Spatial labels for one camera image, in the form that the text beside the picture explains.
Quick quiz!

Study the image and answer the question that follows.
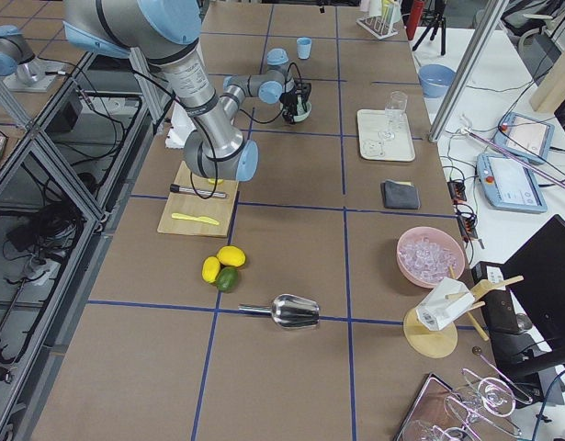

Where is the steel muddler rod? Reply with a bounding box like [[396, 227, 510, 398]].
[[169, 184, 228, 199]]

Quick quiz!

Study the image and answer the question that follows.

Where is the white paper carton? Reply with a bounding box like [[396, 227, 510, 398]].
[[415, 277, 475, 332]]

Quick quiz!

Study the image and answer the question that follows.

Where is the yellow lemon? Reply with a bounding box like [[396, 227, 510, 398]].
[[216, 245, 246, 267], [201, 256, 221, 284]]

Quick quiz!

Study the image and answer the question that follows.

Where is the clear wine glass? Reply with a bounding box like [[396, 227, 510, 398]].
[[379, 91, 408, 141]]

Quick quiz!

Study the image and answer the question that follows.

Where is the wooden cutting board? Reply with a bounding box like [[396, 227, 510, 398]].
[[157, 180, 238, 237]]

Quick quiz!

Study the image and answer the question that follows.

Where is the teach pendant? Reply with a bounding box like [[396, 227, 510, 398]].
[[493, 112, 555, 164], [476, 153, 548, 214]]

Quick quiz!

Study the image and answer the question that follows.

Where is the wine glass rack tray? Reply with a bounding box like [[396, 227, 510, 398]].
[[393, 366, 534, 440]]

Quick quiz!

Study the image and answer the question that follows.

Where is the teach pendant far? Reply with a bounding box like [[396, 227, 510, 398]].
[[493, 112, 555, 164]]

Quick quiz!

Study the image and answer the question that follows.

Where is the pink bowl of ice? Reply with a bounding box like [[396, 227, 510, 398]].
[[396, 227, 466, 288]]

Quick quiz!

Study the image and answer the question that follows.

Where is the green ceramic bowl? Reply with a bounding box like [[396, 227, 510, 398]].
[[281, 101, 312, 124]]

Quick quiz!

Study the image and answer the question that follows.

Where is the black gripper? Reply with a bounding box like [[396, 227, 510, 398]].
[[281, 90, 308, 124]]

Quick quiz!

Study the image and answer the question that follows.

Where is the white bear serving tray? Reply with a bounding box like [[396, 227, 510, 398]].
[[356, 109, 415, 163]]

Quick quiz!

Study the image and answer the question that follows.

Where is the blue plastic basin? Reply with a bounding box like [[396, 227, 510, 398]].
[[418, 64, 456, 98]]

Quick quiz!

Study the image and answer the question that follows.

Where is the yellow plastic knife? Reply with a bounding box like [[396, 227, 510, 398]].
[[171, 212, 220, 226]]

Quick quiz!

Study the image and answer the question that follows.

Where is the white wire cup rack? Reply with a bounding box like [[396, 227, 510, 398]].
[[356, 0, 401, 40]]

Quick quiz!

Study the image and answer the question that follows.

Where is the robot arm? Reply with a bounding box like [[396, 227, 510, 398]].
[[64, 1, 311, 182]]

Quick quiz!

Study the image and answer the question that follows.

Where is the black monitor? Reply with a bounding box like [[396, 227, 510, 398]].
[[469, 213, 565, 382]]

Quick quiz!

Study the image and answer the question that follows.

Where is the camera tripod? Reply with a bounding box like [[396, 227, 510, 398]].
[[412, 0, 447, 56]]

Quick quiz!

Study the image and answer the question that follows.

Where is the teach pendant near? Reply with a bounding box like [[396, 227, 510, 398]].
[[476, 153, 548, 214]]

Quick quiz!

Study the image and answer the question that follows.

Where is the light blue plastic cup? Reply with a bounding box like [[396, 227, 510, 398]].
[[297, 37, 312, 60]]

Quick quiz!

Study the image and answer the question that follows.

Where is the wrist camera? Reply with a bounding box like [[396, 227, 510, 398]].
[[295, 81, 311, 102]]

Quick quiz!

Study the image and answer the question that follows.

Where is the grey folded cloth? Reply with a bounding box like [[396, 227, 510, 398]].
[[380, 180, 421, 209]]

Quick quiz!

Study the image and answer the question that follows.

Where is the wooden post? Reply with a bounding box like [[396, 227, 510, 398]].
[[529, 51, 565, 113]]

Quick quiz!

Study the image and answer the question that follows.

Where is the aluminium frame post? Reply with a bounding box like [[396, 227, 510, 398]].
[[428, 0, 509, 143]]

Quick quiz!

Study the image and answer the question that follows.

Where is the wooden cup stand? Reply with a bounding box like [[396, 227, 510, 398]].
[[403, 276, 524, 358]]

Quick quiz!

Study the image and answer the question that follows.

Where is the steel ice scoop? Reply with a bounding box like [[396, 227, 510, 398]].
[[238, 293, 321, 330]]

